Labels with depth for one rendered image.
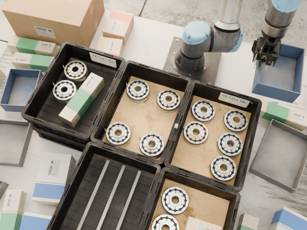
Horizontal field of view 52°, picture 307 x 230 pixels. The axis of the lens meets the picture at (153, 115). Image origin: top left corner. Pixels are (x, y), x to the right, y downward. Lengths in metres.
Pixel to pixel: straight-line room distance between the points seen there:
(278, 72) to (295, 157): 0.46
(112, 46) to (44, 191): 0.76
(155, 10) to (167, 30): 1.07
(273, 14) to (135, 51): 0.91
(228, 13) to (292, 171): 0.75
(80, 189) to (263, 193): 0.77
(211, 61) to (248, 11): 1.39
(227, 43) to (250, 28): 1.39
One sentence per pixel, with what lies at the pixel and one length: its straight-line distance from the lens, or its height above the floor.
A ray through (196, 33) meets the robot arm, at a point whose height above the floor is 0.98.
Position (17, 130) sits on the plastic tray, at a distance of 1.60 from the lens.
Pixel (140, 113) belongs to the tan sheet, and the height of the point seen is 0.83.
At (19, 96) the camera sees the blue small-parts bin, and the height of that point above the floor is 0.70.
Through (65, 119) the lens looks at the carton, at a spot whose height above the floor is 0.88.
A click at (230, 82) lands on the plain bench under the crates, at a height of 0.70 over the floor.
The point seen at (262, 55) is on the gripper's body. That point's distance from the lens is 1.09.
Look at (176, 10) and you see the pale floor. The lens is 2.87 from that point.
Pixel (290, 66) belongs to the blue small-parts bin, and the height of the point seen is 1.07.
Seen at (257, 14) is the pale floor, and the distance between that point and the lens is 2.98.
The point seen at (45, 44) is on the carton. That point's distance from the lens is 1.74.
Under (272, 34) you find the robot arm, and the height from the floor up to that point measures 1.33.
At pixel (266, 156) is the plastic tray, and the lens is 1.53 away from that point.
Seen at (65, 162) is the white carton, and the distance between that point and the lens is 1.38.
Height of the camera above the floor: 2.07
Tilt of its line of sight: 64 degrees down
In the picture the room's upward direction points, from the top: 2 degrees clockwise
